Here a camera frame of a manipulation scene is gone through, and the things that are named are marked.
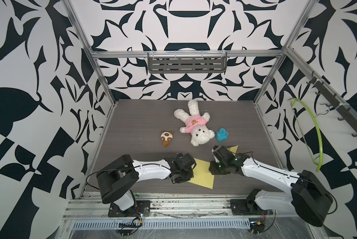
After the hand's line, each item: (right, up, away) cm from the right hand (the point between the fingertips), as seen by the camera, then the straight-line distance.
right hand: (210, 167), depth 85 cm
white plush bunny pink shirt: (-8, +24, +11) cm, 27 cm away
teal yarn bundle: (+10, +17, +13) cm, 24 cm away
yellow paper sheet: (-5, -5, +3) cm, 8 cm away
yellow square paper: (+16, +8, +8) cm, 20 cm away
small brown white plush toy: (-26, +16, +11) cm, 32 cm away
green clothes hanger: (+42, +9, -21) cm, 48 cm away
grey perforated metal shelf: (-12, +62, +9) cm, 64 cm away
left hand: (-10, -4, -1) cm, 11 cm away
